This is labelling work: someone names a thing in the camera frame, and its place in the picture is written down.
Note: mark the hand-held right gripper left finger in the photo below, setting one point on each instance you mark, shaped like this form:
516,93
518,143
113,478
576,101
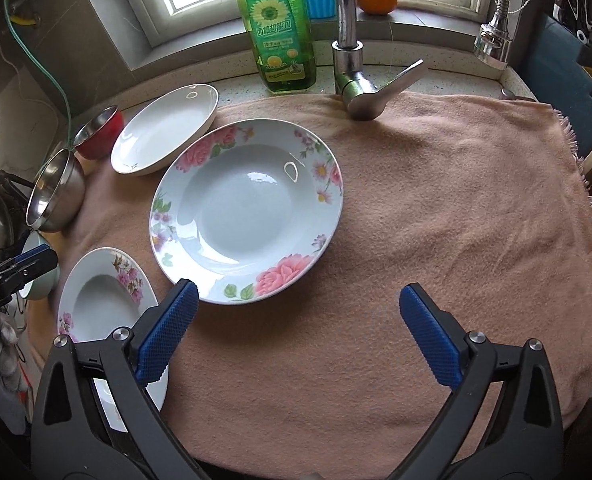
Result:
168,332

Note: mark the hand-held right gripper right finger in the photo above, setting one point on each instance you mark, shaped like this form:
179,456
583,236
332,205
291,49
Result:
428,340

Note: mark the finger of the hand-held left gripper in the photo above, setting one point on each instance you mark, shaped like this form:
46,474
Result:
26,262

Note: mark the pale green bowl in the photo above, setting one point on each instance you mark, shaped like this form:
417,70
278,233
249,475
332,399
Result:
43,287

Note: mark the stainless steel bowl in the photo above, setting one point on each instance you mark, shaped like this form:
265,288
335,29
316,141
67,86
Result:
65,195

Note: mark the small floral plate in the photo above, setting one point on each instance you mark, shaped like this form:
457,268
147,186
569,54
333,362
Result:
96,300

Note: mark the red steel bowl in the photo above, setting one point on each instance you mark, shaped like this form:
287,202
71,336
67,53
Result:
108,137

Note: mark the large floral plate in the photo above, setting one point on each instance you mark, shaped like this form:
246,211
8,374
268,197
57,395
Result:
246,200

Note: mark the plain white plate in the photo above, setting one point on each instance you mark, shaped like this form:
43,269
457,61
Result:
166,127

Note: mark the peach towel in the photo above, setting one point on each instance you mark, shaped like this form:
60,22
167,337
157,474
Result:
425,200

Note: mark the teal cutting board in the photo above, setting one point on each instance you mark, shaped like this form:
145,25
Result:
550,77

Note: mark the chrome pull-out sprayer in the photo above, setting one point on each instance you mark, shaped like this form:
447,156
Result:
493,42

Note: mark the chrome kitchen faucet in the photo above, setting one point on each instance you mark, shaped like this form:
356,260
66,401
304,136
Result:
348,35

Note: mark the green dish soap bottle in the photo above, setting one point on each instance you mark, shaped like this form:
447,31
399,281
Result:
276,35

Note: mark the white window frame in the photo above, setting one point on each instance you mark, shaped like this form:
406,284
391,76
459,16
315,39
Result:
201,7

